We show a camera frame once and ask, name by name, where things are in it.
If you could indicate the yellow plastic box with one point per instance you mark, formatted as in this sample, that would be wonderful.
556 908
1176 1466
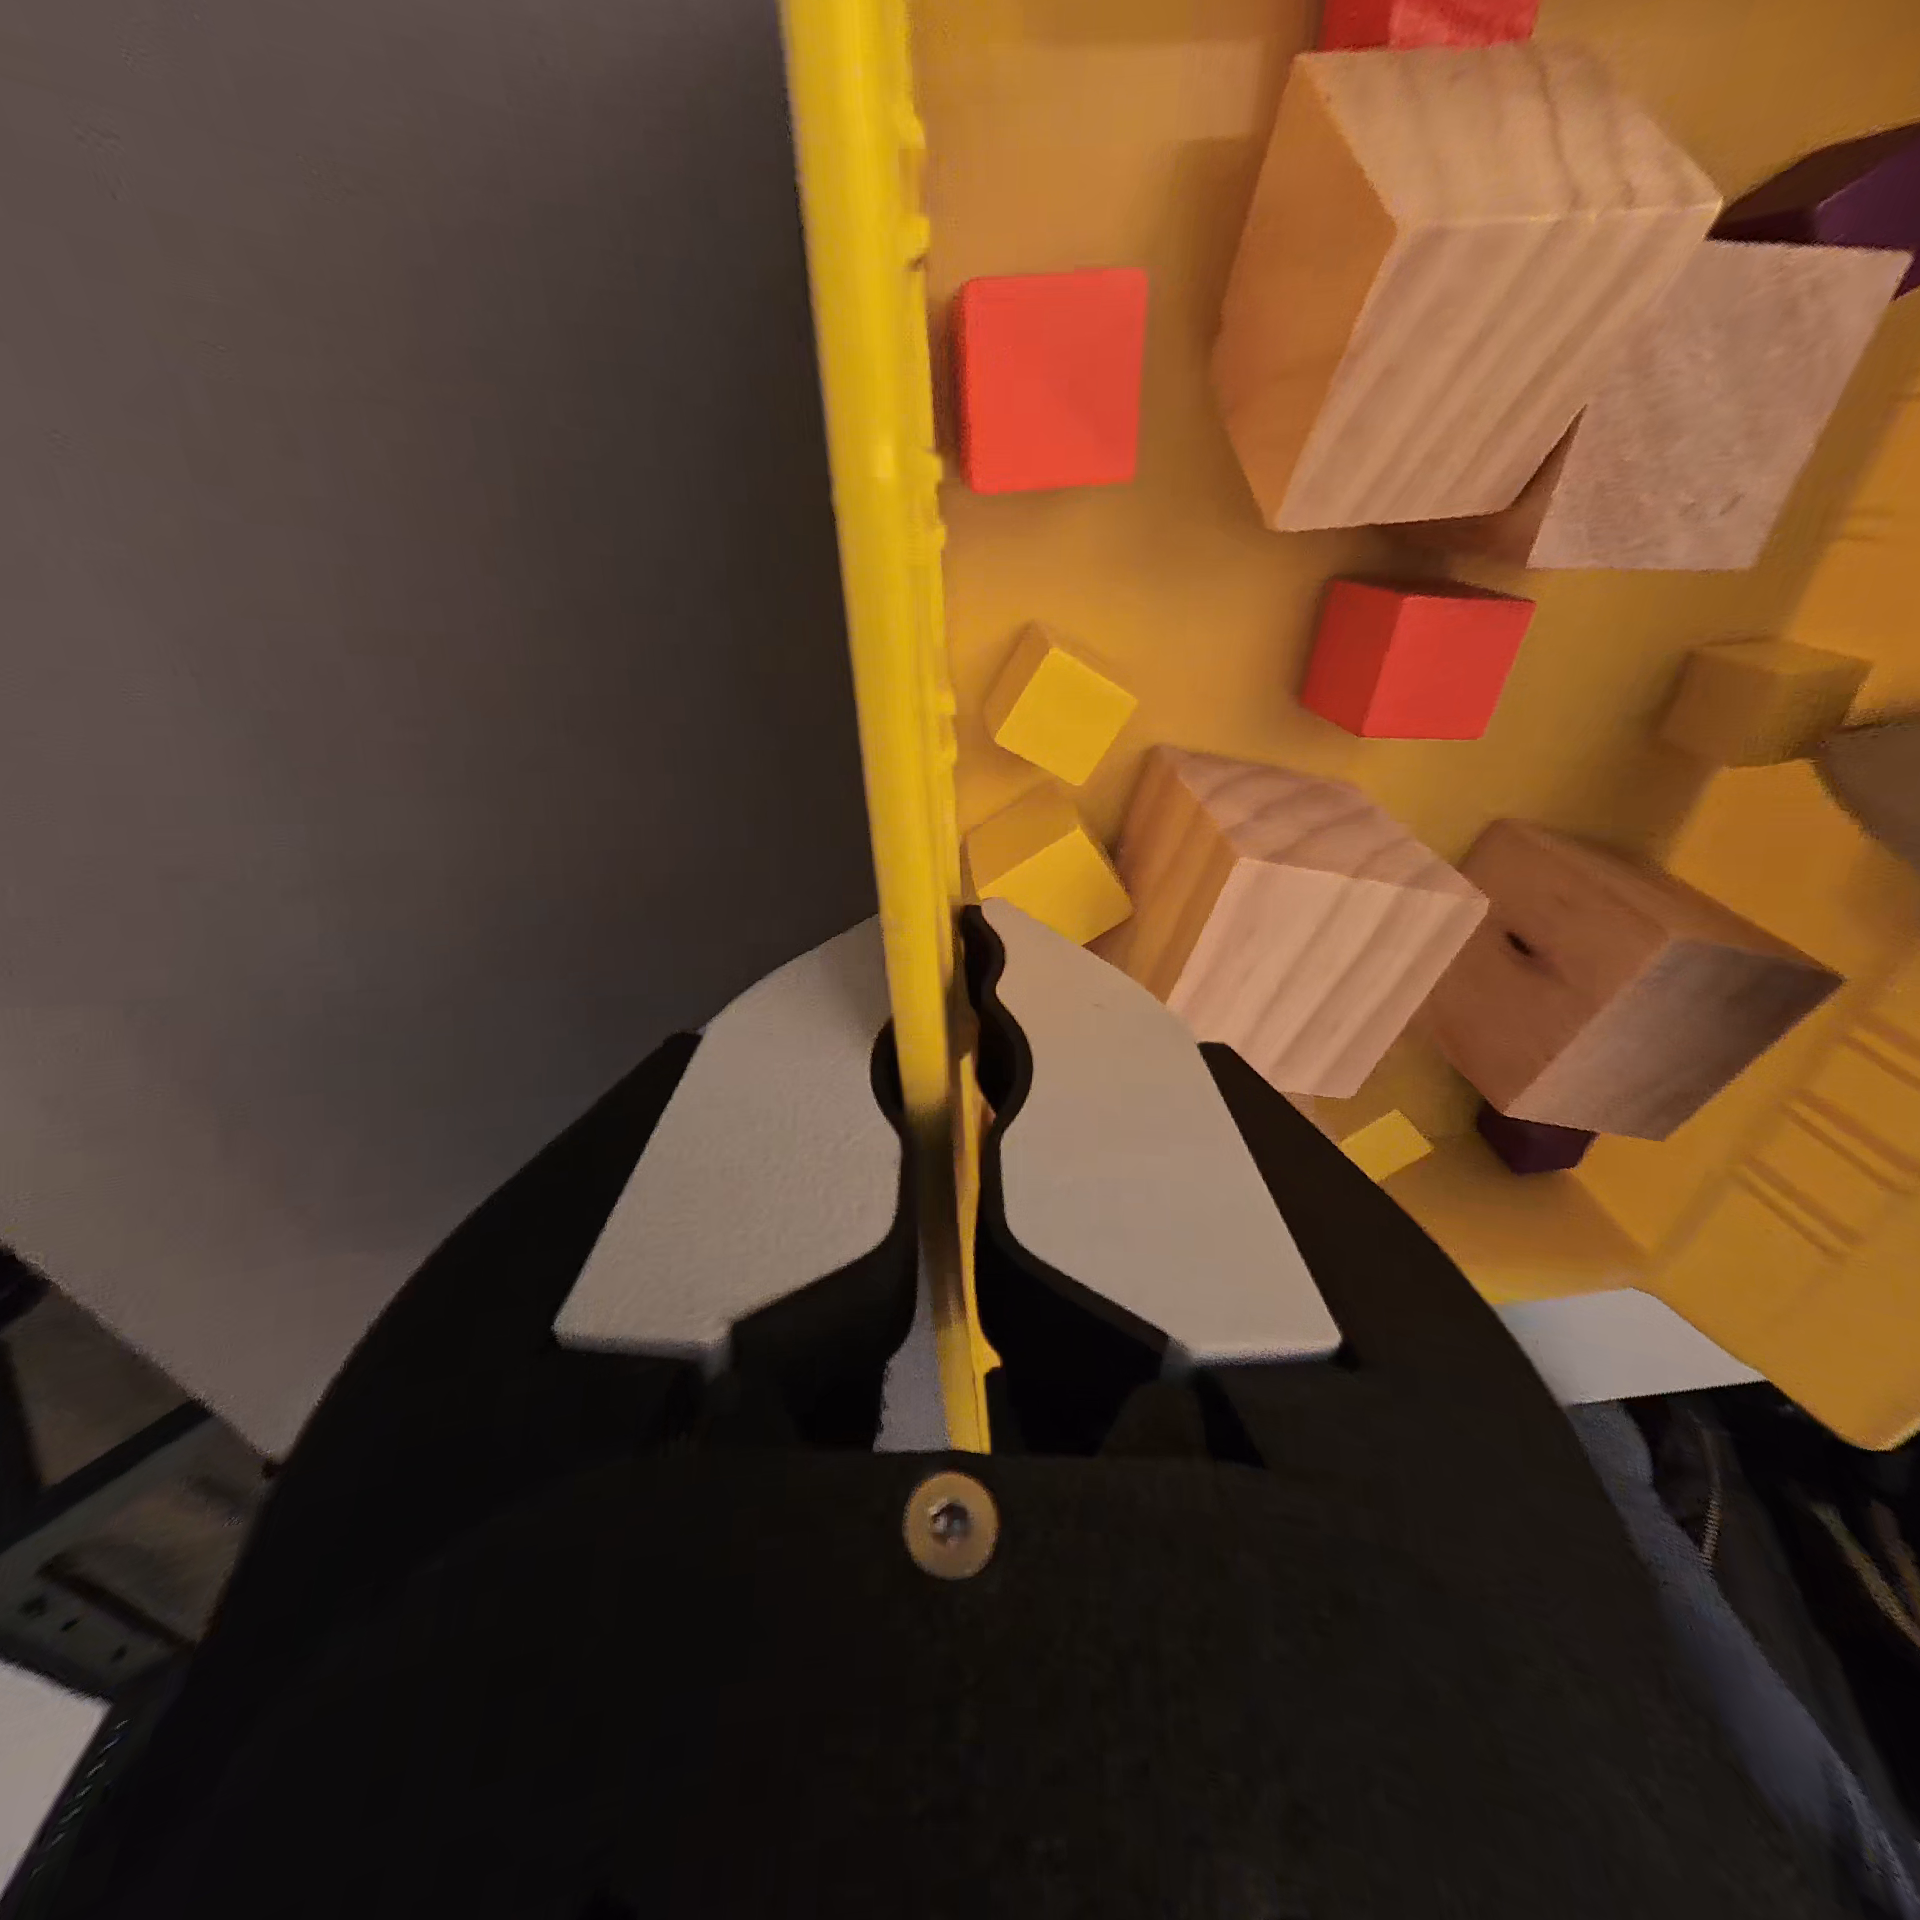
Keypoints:
1200 675

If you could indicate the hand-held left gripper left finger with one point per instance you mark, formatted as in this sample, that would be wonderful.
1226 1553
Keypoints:
750 1171

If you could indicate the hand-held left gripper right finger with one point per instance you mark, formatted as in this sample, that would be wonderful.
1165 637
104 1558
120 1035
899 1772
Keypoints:
1154 1184

